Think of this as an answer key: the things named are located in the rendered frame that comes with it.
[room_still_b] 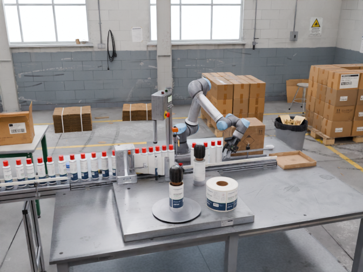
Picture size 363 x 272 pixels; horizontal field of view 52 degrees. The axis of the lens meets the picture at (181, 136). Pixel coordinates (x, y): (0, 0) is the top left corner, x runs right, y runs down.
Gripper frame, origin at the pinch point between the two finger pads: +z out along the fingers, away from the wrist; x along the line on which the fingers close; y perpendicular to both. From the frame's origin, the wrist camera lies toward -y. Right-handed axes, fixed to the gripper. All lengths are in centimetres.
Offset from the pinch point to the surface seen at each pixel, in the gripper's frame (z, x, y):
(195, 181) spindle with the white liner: 18.6, -26.9, 30.7
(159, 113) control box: -9, -65, 0
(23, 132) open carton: 85, -141, -120
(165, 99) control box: -21, -66, 0
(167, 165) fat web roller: 19, -48, 21
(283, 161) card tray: -19, 53, -1
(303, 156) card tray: -30, 72, -4
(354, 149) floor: -65, 299, -188
